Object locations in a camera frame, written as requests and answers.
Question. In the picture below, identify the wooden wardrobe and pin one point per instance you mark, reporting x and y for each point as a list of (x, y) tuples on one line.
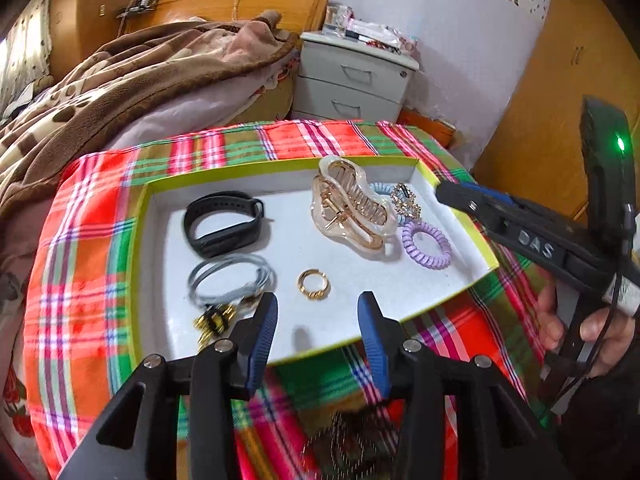
[(550, 85)]

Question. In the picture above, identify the person's right hand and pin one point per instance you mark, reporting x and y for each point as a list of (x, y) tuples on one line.
[(607, 345)]

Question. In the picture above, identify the beige hair claw clip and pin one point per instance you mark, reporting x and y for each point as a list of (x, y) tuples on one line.
[(325, 210)]

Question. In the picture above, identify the black smart band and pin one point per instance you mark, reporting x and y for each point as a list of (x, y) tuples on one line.
[(192, 232)]

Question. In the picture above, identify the wooden headboard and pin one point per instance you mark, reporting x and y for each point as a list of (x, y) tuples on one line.
[(280, 2)]

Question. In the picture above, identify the pile of small packets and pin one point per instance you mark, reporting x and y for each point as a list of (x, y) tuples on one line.
[(385, 35)]

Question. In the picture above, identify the orange brown box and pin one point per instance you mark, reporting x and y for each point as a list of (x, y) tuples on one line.
[(425, 127)]

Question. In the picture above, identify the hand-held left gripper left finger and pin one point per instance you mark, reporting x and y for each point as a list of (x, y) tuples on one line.
[(265, 340)]

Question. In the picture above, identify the white nightstand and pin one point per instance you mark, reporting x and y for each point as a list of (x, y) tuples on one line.
[(350, 70)]

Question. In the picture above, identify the wooden cabinet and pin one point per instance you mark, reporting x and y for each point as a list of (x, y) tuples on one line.
[(95, 15)]

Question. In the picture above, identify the clear glass container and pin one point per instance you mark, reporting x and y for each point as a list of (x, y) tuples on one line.
[(337, 17)]

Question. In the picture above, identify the yellow-green cardboard box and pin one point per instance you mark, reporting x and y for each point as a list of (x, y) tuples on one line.
[(310, 240)]

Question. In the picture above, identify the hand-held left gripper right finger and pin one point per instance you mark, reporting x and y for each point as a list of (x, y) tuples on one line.
[(372, 335)]

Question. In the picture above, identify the rhinestone hair clip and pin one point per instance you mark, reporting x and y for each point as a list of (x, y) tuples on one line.
[(400, 195)]

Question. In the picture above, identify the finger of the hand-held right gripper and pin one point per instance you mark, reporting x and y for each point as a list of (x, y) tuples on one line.
[(470, 205)]

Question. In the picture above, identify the brown patterned fleece blanket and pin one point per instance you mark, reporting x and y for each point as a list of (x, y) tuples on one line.
[(125, 75)]

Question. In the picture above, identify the red green plaid blanket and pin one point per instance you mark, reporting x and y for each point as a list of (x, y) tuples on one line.
[(75, 285)]

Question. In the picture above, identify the patterned curtain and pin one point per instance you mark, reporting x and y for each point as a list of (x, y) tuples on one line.
[(25, 50)]

